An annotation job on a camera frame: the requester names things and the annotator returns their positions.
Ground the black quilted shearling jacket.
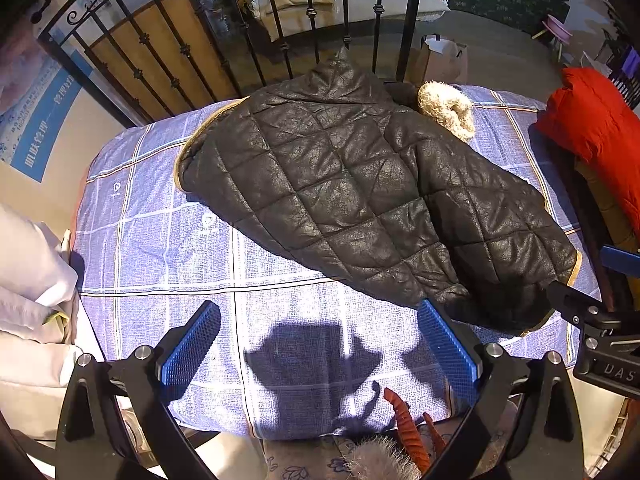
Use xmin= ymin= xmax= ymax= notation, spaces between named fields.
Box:
xmin=174 ymin=50 xmax=582 ymax=335

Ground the pile of white clothes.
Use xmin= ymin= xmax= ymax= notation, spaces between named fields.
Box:
xmin=1 ymin=205 xmax=81 ymax=440

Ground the blue plaid bed sheet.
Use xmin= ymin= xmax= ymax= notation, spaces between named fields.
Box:
xmin=70 ymin=82 xmax=603 ymax=442

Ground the red puffy garment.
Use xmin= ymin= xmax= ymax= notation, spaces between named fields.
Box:
xmin=536 ymin=67 xmax=640 ymax=234

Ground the pink small stool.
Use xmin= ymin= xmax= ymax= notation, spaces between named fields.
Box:
xmin=530 ymin=14 xmax=573 ymax=62

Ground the brown paper shopping bag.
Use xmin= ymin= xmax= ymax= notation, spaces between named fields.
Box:
xmin=405 ymin=34 xmax=469 ymax=86

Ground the black iron bed footboard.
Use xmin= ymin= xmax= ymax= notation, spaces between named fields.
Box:
xmin=37 ymin=0 xmax=428 ymax=129

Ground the blue and white wall poster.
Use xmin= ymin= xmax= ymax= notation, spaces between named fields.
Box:
xmin=1 ymin=42 xmax=82 ymax=182

